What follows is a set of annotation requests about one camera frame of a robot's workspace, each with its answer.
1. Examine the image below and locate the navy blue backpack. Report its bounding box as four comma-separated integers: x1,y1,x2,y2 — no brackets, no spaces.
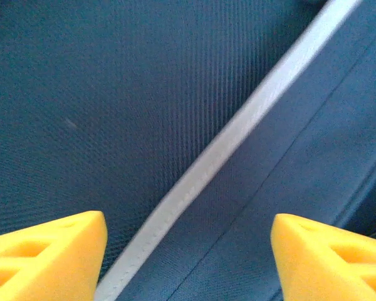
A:
0,0,376,301

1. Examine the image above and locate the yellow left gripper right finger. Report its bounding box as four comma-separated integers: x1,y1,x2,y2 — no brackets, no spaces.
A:
271,214,376,301

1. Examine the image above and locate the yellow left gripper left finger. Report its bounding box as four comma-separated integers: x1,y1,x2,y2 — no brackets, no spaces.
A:
0,211,108,301

